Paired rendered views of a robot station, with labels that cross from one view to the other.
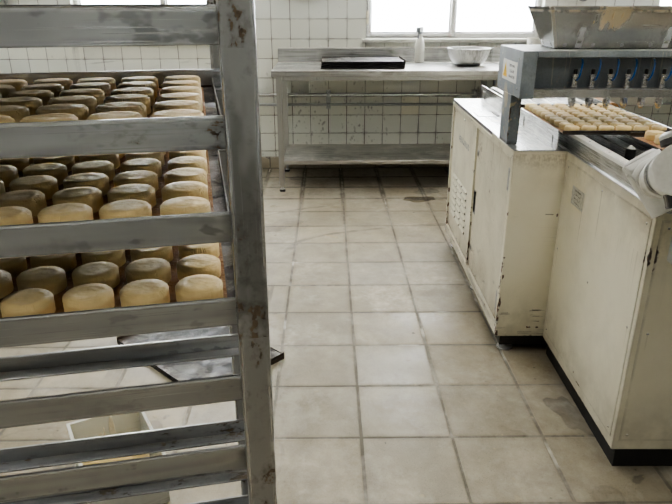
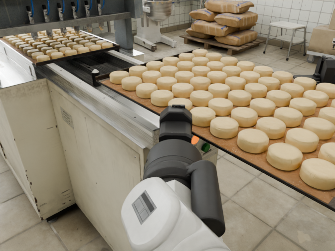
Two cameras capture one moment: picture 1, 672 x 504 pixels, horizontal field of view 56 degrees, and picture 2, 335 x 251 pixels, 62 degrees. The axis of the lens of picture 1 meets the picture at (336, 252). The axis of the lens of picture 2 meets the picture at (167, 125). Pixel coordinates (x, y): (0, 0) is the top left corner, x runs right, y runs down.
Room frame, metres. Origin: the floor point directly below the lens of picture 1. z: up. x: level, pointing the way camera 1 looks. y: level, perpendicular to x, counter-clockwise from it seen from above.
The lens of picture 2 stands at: (1.04, -0.47, 1.28)
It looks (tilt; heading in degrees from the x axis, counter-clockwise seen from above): 31 degrees down; 319
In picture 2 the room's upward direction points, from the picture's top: straight up
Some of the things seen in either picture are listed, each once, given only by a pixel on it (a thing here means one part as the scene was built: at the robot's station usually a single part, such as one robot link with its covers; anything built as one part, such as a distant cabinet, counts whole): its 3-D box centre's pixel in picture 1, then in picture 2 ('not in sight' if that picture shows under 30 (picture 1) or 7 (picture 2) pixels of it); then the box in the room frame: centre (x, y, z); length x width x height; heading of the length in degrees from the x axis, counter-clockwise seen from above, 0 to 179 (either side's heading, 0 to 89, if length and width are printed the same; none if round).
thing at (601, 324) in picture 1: (637, 290); (130, 171); (1.89, -0.99, 0.45); 0.70 x 0.34 x 0.90; 0
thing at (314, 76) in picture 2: not in sight; (306, 76); (1.32, -1.20, 1.01); 0.06 x 0.03 x 0.02; 46
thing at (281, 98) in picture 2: not in sight; (278, 98); (1.30, -1.02, 1.01); 0.05 x 0.05 x 0.02
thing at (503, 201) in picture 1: (545, 207); (48, 103); (2.87, -1.00, 0.42); 1.28 x 0.72 x 0.84; 0
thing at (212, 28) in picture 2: not in sight; (214, 27); (4.06, -4.12, 0.32); 0.72 x 0.42 x 0.17; 5
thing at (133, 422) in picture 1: (118, 461); not in sight; (1.50, 0.64, 0.08); 0.30 x 0.22 x 0.16; 30
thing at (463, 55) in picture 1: (468, 56); not in sight; (4.95, -0.99, 0.94); 0.33 x 0.33 x 0.12
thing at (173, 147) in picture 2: not in sight; (176, 155); (1.31, -0.72, 1.00); 0.12 x 0.10 x 0.13; 136
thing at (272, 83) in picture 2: not in sight; (268, 83); (1.36, -1.08, 1.01); 0.05 x 0.05 x 0.02
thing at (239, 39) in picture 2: not in sight; (237, 36); (3.76, -4.36, 0.19); 0.72 x 0.42 x 0.15; 95
